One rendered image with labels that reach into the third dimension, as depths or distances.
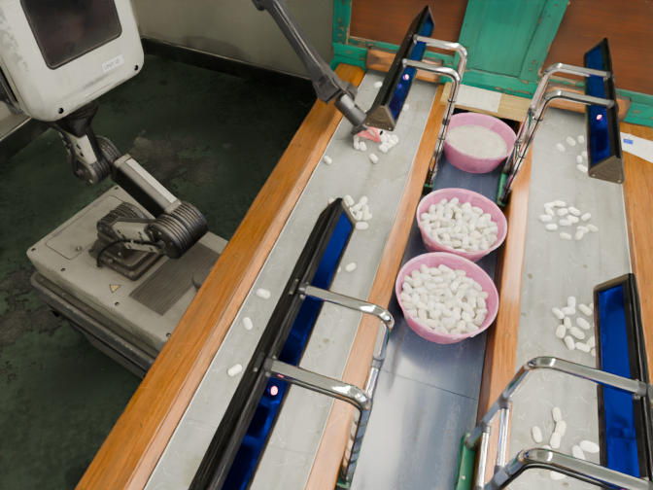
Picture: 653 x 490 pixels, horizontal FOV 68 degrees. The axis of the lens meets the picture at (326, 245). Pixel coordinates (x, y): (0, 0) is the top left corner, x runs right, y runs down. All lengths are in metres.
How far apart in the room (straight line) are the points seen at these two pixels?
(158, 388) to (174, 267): 0.64
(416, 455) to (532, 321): 0.46
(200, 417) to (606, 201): 1.38
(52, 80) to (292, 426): 0.90
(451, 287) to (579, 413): 0.42
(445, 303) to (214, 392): 0.62
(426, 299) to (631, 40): 1.19
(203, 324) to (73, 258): 0.76
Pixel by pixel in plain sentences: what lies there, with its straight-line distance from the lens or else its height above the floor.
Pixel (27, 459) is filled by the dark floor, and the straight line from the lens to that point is 2.10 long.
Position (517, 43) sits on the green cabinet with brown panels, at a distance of 2.02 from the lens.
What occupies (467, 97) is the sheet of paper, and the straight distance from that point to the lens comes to 2.01.
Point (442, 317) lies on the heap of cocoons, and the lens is 1.32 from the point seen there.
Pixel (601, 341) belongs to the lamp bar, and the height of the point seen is 1.06.
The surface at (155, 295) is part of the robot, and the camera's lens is 1.67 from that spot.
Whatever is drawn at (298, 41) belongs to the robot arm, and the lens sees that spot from 1.69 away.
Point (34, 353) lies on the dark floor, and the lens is 2.30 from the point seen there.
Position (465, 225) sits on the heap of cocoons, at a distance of 1.54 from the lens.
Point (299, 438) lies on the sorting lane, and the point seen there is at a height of 0.74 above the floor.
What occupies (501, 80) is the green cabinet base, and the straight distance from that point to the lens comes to 2.08.
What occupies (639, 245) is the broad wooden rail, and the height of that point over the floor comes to 0.76.
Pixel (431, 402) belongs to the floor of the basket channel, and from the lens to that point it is 1.25.
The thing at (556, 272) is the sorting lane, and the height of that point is 0.74.
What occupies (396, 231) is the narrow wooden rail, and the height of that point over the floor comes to 0.76.
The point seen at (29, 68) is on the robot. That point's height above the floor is 1.26.
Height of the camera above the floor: 1.80
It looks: 49 degrees down
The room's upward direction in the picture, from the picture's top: 4 degrees clockwise
